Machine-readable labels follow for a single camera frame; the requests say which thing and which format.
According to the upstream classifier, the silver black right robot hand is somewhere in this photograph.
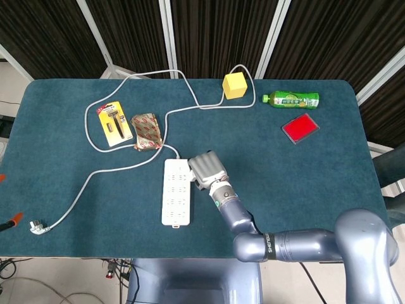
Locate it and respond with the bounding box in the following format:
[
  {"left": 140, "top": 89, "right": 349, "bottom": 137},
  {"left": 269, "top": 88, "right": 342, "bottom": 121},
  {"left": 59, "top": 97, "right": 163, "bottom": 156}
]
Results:
[{"left": 187, "top": 151, "right": 229, "bottom": 193}]

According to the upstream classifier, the white power strip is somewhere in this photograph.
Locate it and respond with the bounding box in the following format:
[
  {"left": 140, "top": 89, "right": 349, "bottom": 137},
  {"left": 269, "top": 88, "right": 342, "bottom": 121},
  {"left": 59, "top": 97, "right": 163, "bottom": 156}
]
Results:
[{"left": 161, "top": 158, "right": 192, "bottom": 229}]

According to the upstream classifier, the blue felt table mat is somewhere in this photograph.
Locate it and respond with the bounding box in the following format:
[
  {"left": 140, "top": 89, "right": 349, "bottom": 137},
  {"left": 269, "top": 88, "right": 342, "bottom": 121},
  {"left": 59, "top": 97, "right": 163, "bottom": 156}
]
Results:
[{"left": 0, "top": 78, "right": 396, "bottom": 259}]

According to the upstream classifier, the gold red foil packet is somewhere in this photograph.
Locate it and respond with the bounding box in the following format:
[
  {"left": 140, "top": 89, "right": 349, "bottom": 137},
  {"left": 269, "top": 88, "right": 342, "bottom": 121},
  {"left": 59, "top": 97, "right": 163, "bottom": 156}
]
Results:
[{"left": 130, "top": 113, "right": 164, "bottom": 152}]

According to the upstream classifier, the yellow foam cube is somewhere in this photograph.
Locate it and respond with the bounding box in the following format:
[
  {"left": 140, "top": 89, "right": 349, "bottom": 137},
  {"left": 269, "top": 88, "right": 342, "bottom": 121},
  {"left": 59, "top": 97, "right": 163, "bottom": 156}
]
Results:
[{"left": 222, "top": 72, "right": 248, "bottom": 101}]

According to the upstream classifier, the red ink pad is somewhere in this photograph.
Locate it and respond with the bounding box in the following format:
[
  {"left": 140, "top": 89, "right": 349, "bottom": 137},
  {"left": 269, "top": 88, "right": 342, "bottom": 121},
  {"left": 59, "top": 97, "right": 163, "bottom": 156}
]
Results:
[{"left": 281, "top": 113, "right": 321, "bottom": 146}]

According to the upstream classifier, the grey-blue robot torso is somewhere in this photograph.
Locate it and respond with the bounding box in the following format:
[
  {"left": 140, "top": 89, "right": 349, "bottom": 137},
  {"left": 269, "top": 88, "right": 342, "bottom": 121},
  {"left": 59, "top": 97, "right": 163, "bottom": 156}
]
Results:
[{"left": 126, "top": 258, "right": 263, "bottom": 304}]

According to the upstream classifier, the green drink bottle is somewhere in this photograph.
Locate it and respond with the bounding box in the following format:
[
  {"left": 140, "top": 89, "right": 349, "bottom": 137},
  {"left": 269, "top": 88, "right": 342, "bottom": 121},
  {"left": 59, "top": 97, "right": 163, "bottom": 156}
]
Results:
[{"left": 262, "top": 90, "right": 321, "bottom": 111}]

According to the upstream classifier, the razor in yellow blister pack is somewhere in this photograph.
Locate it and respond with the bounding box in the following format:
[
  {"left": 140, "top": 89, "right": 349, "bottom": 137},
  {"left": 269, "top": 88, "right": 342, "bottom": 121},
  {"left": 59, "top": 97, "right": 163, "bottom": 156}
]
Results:
[{"left": 96, "top": 101, "right": 134, "bottom": 148}]

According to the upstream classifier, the dark grey chair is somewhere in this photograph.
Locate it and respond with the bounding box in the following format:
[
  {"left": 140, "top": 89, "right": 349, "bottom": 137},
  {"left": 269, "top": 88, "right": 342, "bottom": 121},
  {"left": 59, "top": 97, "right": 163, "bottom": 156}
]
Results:
[{"left": 371, "top": 147, "right": 405, "bottom": 227}]

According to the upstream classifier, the black floor device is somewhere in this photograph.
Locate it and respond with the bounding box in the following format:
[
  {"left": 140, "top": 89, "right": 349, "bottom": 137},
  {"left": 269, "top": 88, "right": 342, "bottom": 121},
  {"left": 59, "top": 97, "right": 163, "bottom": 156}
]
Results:
[{"left": 0, "top": 115, "right": 15, "bottom": 139}]

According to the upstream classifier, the white power cord with plug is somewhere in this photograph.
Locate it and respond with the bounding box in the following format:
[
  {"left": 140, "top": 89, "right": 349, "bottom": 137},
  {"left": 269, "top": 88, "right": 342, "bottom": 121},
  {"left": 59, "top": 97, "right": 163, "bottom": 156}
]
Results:
[{"left": 29, "top": 64, "right": 256, "bottom": 236}]

